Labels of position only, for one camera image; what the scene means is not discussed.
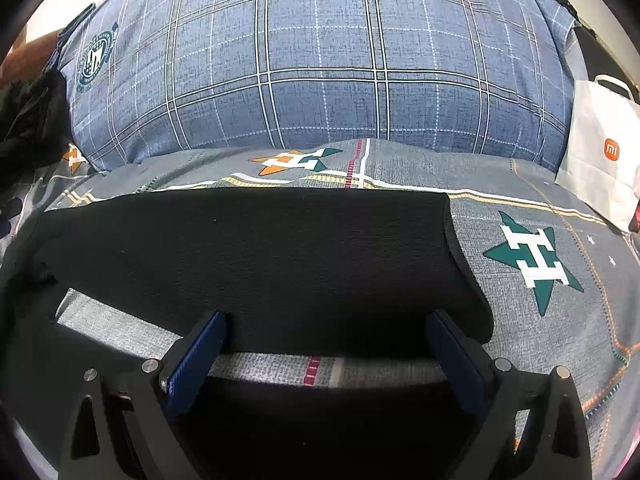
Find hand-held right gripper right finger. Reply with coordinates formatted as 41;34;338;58
425;308;594;480

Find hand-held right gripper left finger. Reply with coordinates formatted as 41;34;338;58
60;309;231;480

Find black pants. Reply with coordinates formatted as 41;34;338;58
0;187;496;480

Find grey star-print bedsheet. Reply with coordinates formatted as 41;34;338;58
0;137;640;480

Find white paper bag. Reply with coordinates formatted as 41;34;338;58
555;74;640;233

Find black jacket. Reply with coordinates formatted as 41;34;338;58
0;67;72;170

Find blue plaid quilt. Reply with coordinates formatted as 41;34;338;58
55;0;589;173

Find black bag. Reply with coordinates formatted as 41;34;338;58
570;24;640;102

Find brown cushion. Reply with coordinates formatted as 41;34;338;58
0;30;63;86

